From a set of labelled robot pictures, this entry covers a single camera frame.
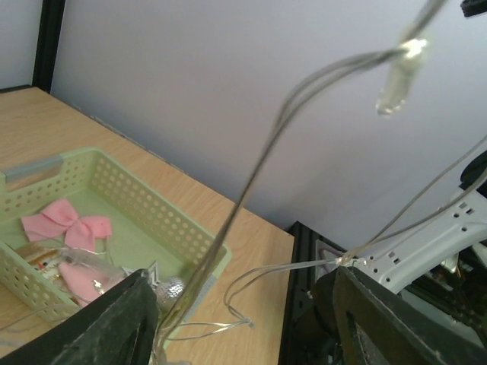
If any silver star ornament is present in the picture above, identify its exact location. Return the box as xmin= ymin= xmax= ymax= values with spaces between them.
xmin=122 ymin=261 xmax=160 ymax=294

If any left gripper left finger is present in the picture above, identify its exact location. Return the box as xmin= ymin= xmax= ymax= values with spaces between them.
xmin=1 ymin=269 xmax=158 ymax=364

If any green perforated plastic basket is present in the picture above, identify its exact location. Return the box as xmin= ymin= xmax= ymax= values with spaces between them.
xmin=1 ymin=148 xmax=213 ymax=321

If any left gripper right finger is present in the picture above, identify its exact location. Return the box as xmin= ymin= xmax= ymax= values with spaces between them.
xmin=333 ymin=267 xmax=486 ymax=364

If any pink fabric triangle ornament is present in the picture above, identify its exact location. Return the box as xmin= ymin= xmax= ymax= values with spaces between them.
xmin=58 ymin=262 xmax=126 ymax=307

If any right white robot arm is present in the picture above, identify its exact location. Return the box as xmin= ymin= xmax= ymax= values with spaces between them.
xmin=321 ymin=153 xmax=486 ymax=347

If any silver glitter ball ornament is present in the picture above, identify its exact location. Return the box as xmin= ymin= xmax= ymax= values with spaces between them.
xmin=155 ymin=277 xmax=185 ymax=310

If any brown round doll ornament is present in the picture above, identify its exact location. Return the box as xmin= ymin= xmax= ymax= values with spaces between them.
xmin=15 ymin=243 xmax=63 ymax=284

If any clear string light garland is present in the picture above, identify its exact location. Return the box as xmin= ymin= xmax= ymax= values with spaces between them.
xmin=0 ymin=0 xmax=487 ymax=365

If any pink fabric bow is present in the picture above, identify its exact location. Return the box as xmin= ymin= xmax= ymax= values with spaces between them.
xmin=21 ymin=198 xmax=113 ymax=252

